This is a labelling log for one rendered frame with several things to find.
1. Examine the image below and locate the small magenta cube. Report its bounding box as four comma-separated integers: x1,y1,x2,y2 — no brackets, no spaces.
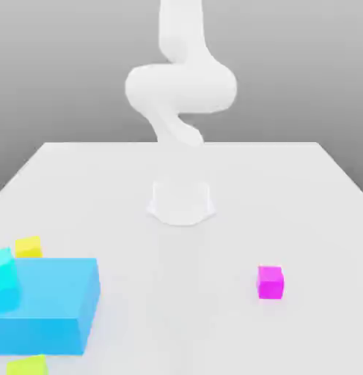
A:
256,265,285,300

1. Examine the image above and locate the small yellow cube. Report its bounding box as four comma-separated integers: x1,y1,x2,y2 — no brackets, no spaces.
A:
15,235,43,259

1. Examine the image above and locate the small cyan cube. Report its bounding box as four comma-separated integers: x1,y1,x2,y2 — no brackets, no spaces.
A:
0,246,21,314

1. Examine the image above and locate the small lime cube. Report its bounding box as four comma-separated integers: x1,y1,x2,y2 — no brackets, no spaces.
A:
5,354,50,375

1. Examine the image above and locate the large blue box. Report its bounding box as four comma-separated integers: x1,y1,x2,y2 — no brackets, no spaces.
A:
0,257,101,357

